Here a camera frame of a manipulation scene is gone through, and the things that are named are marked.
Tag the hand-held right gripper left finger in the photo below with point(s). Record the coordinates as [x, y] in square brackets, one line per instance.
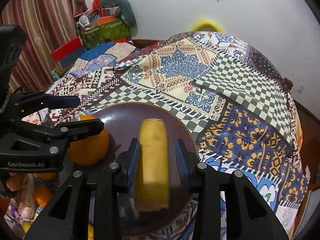
[133, 160]

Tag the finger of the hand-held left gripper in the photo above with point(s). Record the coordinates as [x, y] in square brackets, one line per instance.
[63, 101]
[82, 127]

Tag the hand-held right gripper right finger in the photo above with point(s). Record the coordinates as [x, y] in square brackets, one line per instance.
[181, 165]

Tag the yellow banana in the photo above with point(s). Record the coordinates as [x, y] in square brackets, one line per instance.
[152, 155]

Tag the large orange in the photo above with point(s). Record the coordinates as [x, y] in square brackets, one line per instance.
[47, 176]
[90, 151]

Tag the dark brown round plate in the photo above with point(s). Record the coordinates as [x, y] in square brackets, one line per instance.
[120, 127]

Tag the small orange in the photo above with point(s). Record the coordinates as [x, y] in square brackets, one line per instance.
[44, 195]

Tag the medium orange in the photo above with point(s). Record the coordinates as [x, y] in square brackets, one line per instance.
[90, 232]

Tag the striped pink curtain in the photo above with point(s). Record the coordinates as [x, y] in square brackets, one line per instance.
[37, 17]

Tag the red flat box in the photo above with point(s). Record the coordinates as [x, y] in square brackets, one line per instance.
[67, 49]

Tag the white round object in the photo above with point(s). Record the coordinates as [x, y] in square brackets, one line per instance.
[84, 21]

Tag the small orange box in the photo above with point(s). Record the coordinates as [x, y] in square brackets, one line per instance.
[106, 20]

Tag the patchwork patterned tablecloth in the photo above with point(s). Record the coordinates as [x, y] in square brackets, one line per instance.
[225, 80]

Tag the small yellow fruit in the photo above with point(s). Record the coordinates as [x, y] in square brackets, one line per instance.
[26, 226]

